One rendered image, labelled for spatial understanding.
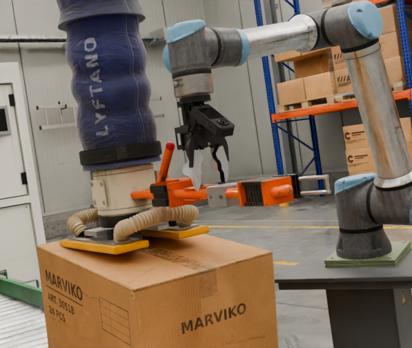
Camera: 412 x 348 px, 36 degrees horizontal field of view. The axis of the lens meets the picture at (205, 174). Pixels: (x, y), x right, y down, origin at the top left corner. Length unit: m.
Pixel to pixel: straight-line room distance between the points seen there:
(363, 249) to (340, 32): 0.73
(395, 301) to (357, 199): 0.35
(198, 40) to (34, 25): 10.75
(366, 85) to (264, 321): 0.78
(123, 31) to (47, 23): 10.55
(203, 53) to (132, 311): 0.59
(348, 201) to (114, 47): 0.97
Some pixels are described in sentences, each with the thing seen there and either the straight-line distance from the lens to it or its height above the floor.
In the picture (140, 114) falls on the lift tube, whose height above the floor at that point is 1.33.
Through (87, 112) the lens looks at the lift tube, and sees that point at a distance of 1.74.
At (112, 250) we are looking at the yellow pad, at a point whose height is 1.00.
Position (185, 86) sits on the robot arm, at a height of 1.36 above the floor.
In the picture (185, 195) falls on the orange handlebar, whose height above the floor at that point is 1.12.
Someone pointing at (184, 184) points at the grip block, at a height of 1.14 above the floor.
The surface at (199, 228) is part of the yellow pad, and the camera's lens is 1.72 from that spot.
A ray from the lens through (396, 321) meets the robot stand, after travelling 2.25.
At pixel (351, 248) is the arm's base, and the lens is 2.25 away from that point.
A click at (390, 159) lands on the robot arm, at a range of 2.09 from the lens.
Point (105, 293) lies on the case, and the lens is 1.58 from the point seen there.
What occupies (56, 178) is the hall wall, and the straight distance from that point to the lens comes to 11.87.
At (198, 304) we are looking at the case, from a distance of 1.54.
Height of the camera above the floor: 1.23
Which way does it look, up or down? 2 degrees down
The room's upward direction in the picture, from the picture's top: 8 degrees counter-clockwise
